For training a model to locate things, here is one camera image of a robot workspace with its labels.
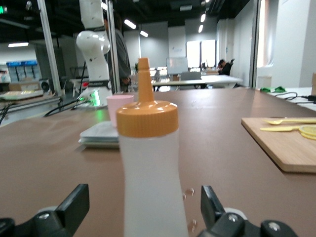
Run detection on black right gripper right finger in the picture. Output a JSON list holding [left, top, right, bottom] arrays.
[[197, 185, 299, 237]]

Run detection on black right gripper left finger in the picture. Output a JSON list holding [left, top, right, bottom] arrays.
[[0, 184, 90, 237]]

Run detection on translucent sauce bottle orange cap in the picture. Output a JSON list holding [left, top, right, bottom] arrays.
[[116, 58, 190, 237]]

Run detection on pink plastic cup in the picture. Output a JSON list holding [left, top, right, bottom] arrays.
[[106, 95, 135, 128]]

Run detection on silver digital kitchen scale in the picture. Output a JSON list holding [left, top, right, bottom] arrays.
[[78, 120, 120, 149]]

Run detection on wooden cutting board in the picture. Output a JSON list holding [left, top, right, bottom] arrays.
[[241, 117, 316, 173]]

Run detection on yellow plastic knife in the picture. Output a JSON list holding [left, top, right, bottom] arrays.
[[259, 125, 301, 132]]

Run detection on yellow plastic fork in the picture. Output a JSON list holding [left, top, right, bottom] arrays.
[[261, 118, 316, 125]]

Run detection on green cloth object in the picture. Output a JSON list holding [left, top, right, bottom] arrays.
[[260, 85, 287, 93]]

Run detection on long white office table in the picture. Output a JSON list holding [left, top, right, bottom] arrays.
[[152, 74, 244, 90]]

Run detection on blue storage boxes shelf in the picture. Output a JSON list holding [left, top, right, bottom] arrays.
[[6, 60, 41, 82]]

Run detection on seated person dark clothes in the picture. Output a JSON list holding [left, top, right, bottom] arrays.
[[216, 58, 236, 76]]

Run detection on white whiteboard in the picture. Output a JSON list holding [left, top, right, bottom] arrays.
[[166, 57, 189, 75]]

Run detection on standing person dark clothes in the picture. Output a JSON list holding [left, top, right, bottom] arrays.
[[105, 11, 132, 93]]

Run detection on long black table cable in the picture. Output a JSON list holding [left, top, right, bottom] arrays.
[[43, 98, 82, 117]]

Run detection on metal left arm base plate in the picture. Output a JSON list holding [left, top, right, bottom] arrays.
[[78, 90, 112, 110]]

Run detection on black cable with plug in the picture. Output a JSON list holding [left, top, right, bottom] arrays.
[[271, 91, 316, 105]]

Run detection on aluminium frame profile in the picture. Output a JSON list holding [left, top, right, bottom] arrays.
[[37, 0, 63, 97], [106, 0, 121, 94]]

